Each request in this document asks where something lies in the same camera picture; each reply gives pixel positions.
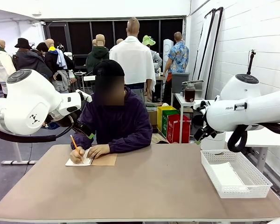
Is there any black tripod stand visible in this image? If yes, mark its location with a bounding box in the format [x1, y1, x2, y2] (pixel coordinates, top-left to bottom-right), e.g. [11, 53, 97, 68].
[246, 49, 258, 75]

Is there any mannequin in dark grey coat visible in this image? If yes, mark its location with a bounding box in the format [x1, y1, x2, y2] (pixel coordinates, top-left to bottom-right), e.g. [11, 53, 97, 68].
[12, 48, 53, 79]

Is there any person with black hair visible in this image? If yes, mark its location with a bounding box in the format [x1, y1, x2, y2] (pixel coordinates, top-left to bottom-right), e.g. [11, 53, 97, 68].
[35, 42, 49, 56]

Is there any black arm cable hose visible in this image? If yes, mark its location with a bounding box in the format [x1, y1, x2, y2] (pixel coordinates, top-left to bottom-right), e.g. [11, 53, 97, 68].
[227, 122, 280, 154]
[0, 116, 75, 143]

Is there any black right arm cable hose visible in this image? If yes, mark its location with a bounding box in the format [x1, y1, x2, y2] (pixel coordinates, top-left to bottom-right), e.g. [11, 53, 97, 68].
[227, 122, 280, 154]

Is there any person right forearm purple sleeve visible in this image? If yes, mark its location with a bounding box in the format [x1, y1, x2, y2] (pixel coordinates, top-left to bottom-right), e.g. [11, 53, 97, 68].
[70, 133, 91, 151]

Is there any red paper bag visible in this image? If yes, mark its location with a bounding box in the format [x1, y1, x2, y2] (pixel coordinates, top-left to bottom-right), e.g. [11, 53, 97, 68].
[166, 114, 192, 144]

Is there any spiral notebook brown cover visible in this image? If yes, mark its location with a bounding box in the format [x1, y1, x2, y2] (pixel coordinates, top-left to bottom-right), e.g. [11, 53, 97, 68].
[65, 147, 118, 167]

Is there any mannequin with yellow collar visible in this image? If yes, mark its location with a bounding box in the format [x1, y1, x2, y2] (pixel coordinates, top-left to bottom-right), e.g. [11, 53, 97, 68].
[44, 38, 75, 93]

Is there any white stand leg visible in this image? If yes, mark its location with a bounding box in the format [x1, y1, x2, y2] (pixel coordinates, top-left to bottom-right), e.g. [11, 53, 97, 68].
[1, 142, 38, 166]

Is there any white desk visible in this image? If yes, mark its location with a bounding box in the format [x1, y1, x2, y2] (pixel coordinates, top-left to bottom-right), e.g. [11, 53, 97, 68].
[244, 133, 280, 174]

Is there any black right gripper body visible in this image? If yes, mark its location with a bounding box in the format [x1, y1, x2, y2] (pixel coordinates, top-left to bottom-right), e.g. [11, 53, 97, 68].
[193, 125, 219, 141]

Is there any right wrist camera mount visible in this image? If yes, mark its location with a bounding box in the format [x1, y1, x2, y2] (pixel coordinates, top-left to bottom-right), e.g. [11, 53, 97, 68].
[193, 99, 215, 115]

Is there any black bucket hat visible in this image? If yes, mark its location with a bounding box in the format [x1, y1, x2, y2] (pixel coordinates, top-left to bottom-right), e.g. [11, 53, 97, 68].
[14, 37, 33, 50]

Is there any white panel black frame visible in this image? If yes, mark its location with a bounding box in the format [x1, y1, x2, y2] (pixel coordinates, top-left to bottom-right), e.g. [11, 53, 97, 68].
[206, 7, 224, 86]
[192, 8, 217, 82]

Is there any glass jar brown liquid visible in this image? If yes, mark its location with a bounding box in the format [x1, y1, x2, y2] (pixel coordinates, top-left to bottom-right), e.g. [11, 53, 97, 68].
[184, 83, 196, 103]

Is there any white perforated plastic basket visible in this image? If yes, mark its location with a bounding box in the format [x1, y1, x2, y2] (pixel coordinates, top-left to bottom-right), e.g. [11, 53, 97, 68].
[200, 149, 273, 199]

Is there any person torso purple jacket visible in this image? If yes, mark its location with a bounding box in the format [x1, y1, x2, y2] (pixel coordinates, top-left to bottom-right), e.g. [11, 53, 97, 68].
[71, 86, 154, 154]

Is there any mannequin in cream jacket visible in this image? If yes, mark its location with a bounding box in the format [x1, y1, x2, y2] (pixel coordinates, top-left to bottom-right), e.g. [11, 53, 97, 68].
[0, 39, 16, 98]

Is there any blue bag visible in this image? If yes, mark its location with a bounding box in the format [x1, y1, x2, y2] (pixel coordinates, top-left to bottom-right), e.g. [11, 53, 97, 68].
[45, 122, 61, 130]

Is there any white paper sheet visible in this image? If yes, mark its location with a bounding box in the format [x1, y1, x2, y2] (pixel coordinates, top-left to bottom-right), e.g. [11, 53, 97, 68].
[210, 162, 250, 193]

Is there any grey plastic bin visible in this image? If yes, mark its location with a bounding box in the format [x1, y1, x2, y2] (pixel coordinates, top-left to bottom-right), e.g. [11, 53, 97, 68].
[171, 72, 190, 94]

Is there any mannequin with white cape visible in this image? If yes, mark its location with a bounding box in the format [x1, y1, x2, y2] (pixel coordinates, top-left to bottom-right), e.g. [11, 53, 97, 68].
[109, 17, 157, 102]

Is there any white tower fan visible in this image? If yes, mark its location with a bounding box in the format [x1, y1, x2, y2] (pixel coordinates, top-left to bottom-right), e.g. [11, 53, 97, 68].
[163, 38, 175, 72]

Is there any mannequin in dark green jacket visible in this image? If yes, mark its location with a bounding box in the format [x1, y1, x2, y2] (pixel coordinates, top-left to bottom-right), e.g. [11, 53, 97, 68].
[85, 34, 110, 75]

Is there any small white side table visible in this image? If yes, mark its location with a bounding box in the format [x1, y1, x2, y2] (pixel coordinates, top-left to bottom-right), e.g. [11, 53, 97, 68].
[172, 92, 197, 144]

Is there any cardboard box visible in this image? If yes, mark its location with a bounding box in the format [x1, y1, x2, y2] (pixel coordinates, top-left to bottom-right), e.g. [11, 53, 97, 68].
[148, 110, 159, 127]

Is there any green paper bag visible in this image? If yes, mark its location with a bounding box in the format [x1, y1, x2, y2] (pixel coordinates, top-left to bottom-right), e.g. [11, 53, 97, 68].
[161, 109, 181, 140]

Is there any orange pencil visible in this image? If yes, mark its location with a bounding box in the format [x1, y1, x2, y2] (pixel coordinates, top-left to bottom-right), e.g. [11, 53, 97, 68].
[70, 134, 84, 164]

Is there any person left forearm purple sleeve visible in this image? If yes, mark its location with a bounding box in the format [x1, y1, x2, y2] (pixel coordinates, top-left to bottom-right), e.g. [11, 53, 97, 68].
[108, 132, 153, 154]

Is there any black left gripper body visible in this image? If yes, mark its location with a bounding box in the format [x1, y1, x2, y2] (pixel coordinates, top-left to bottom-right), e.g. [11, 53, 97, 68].
[72, 120, 93, 138]

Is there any mannequin in floral shirt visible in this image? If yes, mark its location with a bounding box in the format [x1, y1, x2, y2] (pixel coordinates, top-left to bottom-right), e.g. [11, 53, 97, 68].
[162, 31, 190, 107]

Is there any person right hand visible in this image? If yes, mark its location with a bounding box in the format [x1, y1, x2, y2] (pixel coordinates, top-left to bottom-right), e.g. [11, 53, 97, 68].
[70, 147, 87, 165]

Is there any mannequin with green hat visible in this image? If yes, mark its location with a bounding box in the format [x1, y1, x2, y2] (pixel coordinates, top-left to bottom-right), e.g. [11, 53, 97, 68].
[141, 35, 163, 71]

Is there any black cap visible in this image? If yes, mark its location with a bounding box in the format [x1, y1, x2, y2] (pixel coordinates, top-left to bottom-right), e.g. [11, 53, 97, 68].
[92, 59, 126, 77]

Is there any person left hand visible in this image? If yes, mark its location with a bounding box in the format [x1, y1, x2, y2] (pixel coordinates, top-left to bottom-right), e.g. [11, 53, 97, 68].
[87, 144, 111, 159]

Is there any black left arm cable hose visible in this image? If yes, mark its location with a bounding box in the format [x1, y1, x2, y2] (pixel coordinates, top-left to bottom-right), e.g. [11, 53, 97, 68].
[0, 116, 75, 143]

